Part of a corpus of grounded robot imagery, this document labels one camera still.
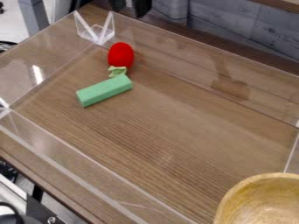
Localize green rectangular block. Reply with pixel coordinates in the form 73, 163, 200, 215
76, 74, 133, 108

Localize wooden bowl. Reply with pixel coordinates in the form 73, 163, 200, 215
213, 172, 299, 224

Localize red plush strawberry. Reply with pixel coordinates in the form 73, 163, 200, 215
106, 42, 135, 78

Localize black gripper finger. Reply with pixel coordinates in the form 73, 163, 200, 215
108, 0, 127, 12
132, 0, 152, 18

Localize clear acrylic tray wall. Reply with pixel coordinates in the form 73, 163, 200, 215
0, 7, 299, 224

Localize black table leg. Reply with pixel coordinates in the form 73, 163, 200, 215
32, 185, 42, 202

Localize black metal bracket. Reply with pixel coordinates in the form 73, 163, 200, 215
25, 196, 65, 224

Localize black cable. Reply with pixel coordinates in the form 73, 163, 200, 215
0, 200, 25, 224

